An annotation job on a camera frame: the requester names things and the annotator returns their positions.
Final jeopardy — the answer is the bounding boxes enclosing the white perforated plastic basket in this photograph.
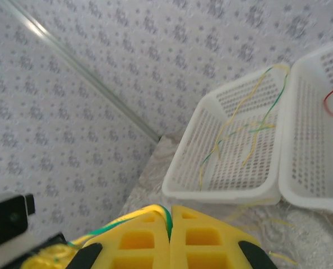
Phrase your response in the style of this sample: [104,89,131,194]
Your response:
[278,38,333,216]
[161,66,292,210]

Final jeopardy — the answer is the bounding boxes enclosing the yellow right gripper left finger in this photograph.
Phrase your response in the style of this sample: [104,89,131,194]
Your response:
[68,206,172,269]

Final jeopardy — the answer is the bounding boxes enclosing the aluminium frame post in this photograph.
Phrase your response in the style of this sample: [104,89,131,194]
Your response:
[0,0,161,143]

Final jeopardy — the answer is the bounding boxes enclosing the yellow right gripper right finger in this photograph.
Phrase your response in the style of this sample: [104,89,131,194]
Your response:
[170,205,278,269]

